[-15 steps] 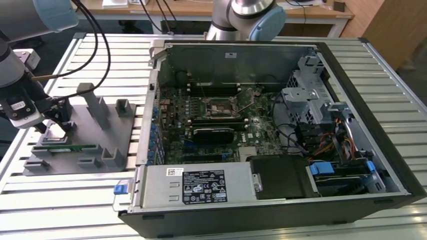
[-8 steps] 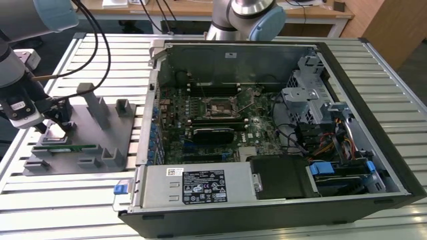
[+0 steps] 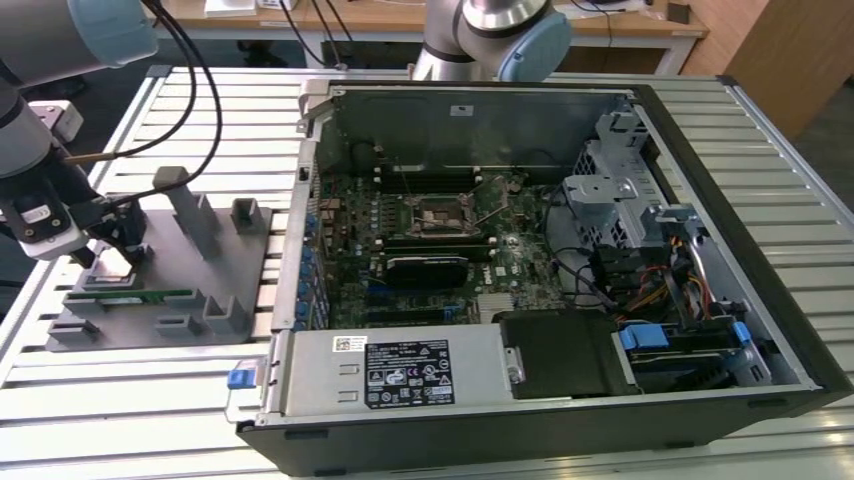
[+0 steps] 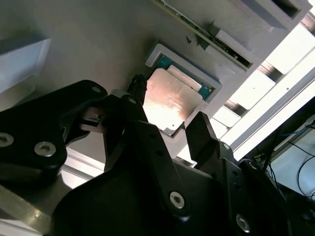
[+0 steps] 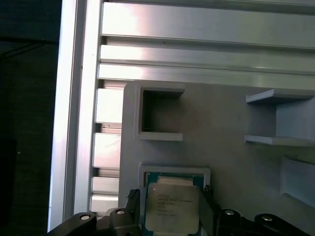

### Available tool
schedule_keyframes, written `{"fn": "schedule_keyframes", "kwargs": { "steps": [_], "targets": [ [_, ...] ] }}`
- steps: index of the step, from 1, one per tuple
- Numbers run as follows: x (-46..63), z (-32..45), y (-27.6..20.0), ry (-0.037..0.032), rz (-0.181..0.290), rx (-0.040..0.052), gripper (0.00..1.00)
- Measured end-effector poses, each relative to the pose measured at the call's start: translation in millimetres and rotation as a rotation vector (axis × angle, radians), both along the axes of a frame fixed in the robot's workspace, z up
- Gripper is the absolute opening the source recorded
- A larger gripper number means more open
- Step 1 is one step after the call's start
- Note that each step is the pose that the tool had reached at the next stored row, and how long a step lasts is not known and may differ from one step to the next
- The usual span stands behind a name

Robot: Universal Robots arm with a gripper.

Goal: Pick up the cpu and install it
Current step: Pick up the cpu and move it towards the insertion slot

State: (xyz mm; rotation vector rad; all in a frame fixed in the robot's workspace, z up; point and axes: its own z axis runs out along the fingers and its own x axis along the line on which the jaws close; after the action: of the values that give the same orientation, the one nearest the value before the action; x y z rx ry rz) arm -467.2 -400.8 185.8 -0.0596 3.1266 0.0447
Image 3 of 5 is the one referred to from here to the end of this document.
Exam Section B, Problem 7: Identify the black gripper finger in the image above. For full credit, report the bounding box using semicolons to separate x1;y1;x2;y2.
99;198;149;266
69;227;108;270

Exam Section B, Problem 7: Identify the silver CPU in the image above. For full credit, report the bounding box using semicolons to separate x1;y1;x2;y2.
89;247;139;279

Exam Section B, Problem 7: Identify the black fan shroud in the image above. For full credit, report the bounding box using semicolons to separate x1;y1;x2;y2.
494;308;647;401

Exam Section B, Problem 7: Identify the black RAM slot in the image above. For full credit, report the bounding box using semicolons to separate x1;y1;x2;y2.
376;166;483;175
376;172;483;180
376;177;483;186

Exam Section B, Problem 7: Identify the grey parts rack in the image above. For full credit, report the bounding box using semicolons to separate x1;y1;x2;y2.
44;164;275;354

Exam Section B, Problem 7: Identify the wooden cabinet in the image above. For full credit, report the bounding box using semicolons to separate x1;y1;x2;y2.
680;0;854;142

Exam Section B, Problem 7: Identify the black graphics card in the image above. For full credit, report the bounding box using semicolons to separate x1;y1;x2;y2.
383;253;472;291

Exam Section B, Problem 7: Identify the metal drive cage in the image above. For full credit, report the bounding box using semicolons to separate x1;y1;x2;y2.
558;110;710;254

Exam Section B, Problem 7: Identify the blue disk carrier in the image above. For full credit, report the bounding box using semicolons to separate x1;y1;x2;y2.
616;323;671;359

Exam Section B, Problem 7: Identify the wooden desk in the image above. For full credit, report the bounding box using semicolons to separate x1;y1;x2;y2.
156;0;710;76

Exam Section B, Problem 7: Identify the black expansion slot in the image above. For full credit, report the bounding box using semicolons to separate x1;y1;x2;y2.
364;306;463;325

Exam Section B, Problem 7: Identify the coloured power wire bundle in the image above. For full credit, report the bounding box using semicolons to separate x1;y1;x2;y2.
610;234;710;324

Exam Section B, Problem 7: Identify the black internal cable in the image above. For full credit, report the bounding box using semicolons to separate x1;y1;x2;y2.
539;183;619;307

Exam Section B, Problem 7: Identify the small white wrist camera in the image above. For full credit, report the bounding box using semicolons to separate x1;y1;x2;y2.
25;98;85;145

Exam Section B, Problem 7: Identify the silver chipset heat sink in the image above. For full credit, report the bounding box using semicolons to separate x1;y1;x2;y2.
475;293;522;314

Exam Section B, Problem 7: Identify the black disk drive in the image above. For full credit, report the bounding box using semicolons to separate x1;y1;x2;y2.
626;347;743;395

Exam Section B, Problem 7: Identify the CPU socket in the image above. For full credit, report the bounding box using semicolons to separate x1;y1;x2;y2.
407;193;483;237

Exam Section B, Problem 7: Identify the green motherboard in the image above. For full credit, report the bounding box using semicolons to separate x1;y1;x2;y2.
311;167;606;332

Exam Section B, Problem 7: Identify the silver power supply unit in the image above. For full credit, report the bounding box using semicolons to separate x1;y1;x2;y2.
256;327;530;419

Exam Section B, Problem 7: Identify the green RAM stick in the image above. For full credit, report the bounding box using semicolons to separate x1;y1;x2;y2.
65;288;196;306

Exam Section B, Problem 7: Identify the black PC case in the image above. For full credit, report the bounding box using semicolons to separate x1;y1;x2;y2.
225;77;854;479

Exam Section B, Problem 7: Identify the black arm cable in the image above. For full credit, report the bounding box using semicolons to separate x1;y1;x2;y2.
99;0;225;206
65;0;201;164

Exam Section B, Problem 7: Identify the metal socket cover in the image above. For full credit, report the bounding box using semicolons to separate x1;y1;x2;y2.
463;174;514;226

